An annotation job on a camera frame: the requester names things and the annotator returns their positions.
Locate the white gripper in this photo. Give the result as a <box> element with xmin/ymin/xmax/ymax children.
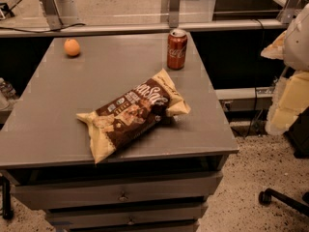
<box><xmin>261</xmin><ymin>32</ymin><xmax>309</xmax><ymax>135</ymax></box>

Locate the brown chip bag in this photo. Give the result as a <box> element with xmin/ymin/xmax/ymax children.
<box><xmin>76</xmin><ymin>70</ymin><xmax>190</xmax><ymax>163</ymax></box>

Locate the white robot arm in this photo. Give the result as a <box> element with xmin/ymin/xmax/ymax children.
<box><xmin>261</xmin><ymin>4</ymin><xmax>309</xmax><ymax>135</ymax></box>

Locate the black office chair base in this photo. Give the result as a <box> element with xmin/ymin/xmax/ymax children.
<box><xmin>258</xmin><ymin>188</ymin><xmax>309</xmax><ymax>217</ymax></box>

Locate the red cola can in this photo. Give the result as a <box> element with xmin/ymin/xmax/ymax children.
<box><xmin>167</xmin><ymin>28</ymin><xmax>187</xmax><ymax>70</ymax></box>

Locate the grey drawer cabinet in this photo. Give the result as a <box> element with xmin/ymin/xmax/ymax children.
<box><xmin>0</xmin><ymin>34</ymin><xmax>238</xmax><ymax>232</ymax></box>

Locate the upper grey drawer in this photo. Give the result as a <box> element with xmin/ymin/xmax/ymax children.
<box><xmin>12</xmin><ymin>171</ymin><xmax>223</xmax><ymax>210</ymax></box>

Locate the grey drawer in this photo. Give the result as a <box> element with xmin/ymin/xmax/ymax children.
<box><xmin>12</xmin><ymin>171</ymin><xmax>223</xmax><ymax>210</ymax></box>
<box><xmin>46</xmin><ymin>202</ymin><xmax>208</xmax><ymax>230</ymax></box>

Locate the orange fruit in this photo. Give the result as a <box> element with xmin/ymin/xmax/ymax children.
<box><xmin>64</xmin><ymin>39</ymin><xmax>80</xmax><ymax>57</ymax></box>

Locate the lower grey drawer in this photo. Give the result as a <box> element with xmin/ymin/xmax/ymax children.
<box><xmin>46</xmin><ymin>202</ymin><xmax>208</xmax><ymax>230</ymax></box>

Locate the metal railing frame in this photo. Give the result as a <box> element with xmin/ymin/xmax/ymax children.
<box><xmin>1</xmin><ymin>0</ymin><xmax>308</xmax><ymax>37</ymax></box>

